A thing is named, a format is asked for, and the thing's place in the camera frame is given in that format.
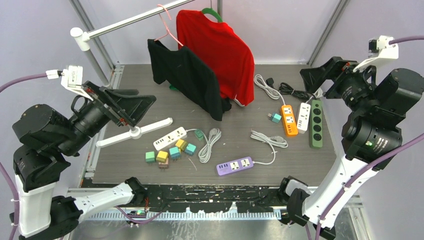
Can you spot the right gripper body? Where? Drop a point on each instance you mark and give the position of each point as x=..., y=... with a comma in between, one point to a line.
x=346, y=80

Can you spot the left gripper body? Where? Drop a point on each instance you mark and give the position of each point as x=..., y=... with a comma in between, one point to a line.
x=94, y=91

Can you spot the white power strip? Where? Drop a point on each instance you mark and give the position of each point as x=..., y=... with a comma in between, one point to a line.
x=303, y=117
x=170, y=139

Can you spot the green power strip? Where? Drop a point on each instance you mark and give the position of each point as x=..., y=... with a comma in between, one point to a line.
x=316, y=124

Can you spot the orange power strip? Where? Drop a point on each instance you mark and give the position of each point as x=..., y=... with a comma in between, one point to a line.
x=288, y=121

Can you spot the teal plug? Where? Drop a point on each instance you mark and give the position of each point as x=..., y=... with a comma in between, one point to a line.
x=190, y=149
x=175, y=153
x=274, y=117

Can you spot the yellow plug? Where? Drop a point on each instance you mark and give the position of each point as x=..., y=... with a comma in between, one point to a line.
x=162, y=157
x=181, y=144

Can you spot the purple power strip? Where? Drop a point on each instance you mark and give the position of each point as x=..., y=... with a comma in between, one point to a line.
x=234, y=166

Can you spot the pink plug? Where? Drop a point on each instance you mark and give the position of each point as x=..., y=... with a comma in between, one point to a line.
x=163, y=165

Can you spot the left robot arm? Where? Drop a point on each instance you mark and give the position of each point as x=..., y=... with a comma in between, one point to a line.
x=47, y=137

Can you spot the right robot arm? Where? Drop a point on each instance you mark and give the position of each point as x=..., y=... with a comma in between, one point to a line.
x=370, y=138

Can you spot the metal clothes rack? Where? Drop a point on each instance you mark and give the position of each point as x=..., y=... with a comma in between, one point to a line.
x=83, y=38

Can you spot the black garment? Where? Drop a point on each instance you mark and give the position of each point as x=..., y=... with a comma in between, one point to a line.
x=190, y=75

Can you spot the pink hanger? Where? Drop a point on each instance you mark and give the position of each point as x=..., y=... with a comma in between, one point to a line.
x=168, y=32

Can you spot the red sweater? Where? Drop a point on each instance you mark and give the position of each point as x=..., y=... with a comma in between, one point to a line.
x=217, y=45

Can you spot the green hanger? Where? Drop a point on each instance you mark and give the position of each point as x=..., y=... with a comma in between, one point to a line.
x=210, y=11

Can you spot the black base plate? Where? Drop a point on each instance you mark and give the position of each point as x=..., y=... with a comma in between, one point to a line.
x=211, y=198

